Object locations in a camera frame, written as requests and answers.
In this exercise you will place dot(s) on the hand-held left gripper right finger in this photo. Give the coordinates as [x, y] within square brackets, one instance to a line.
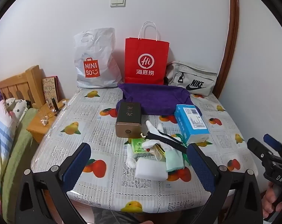
[201, 165]

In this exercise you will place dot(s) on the green tissue packet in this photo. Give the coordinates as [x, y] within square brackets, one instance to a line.
[138, 145]

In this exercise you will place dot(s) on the patterned notebook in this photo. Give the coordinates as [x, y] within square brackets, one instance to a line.
[49, 88]

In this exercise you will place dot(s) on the white spotted plush toy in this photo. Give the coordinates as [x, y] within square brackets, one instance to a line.
[17, 108]

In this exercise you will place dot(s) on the striped pastel pillow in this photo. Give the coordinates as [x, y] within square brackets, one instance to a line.
[1, 140]

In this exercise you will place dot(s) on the white plastic shopping bag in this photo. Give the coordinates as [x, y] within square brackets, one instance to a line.
[99, 49]

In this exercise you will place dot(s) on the small clear tube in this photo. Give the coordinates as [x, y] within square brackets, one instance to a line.
[159, 152]

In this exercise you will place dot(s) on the white glove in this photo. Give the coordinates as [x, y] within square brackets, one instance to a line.
[155, 127]

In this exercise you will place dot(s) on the grey waist bag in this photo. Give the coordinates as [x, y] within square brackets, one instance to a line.
[197, 74]

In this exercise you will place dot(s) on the light green cloth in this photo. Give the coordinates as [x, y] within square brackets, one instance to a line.
[174, 163]

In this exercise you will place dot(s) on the white wall switch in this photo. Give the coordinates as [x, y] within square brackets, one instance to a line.
[117, 1]

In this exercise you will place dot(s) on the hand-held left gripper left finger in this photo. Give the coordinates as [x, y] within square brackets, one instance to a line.
[77, 163]

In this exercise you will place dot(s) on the fruit print tablecloth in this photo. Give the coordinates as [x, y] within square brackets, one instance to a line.
[96, 126]

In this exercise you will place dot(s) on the brown wooden door frame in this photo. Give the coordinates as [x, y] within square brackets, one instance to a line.
[232, 28]

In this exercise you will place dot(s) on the person's right hand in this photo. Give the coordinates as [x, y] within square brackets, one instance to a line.
[269, 200]

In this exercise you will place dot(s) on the red paper bag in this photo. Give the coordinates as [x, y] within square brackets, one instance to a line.
[145, 51]

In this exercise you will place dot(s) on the dark green gold box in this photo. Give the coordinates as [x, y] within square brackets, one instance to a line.
[128, 116]

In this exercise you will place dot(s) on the wooden nightstand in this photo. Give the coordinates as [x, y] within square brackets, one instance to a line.
[38, 126]

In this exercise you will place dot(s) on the purple fuzzy cloth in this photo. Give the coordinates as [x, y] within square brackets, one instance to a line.
[155, 98]

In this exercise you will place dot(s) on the wooden bed headboard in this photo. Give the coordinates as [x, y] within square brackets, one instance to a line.
[26, 81]

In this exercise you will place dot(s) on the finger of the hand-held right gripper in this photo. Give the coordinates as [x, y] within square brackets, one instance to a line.
[256, 147]
[271, 141]

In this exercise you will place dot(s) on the blue cardboard box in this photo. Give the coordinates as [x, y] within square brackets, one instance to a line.
[190, 121]

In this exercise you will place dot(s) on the olive green blanket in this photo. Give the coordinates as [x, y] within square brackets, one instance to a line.
[17, 158]

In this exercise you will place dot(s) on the white sponge block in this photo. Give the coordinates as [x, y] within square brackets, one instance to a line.
[150, 170]

